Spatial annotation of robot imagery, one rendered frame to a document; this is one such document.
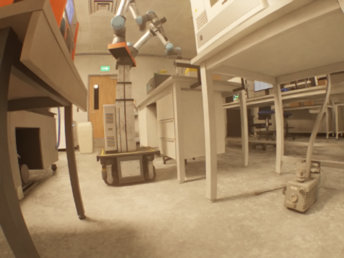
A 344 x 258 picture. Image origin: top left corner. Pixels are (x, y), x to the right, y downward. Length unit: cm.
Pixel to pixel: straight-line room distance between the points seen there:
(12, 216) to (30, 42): 28
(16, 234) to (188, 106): 146
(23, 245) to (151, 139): 232
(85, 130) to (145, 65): 292
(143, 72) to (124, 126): 403
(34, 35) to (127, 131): 135
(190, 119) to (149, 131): 109
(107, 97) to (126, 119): 362
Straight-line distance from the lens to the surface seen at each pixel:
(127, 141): 154
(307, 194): 95
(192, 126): 153
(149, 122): 249
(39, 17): 31
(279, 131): 154
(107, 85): 521
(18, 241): 37
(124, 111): 154
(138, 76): 536
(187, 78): 142
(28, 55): 27
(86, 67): 542
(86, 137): 380
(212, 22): 97
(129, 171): 144
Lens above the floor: 49
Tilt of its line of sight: 1 degrees down
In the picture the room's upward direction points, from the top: 3 degrees counter-clockwise
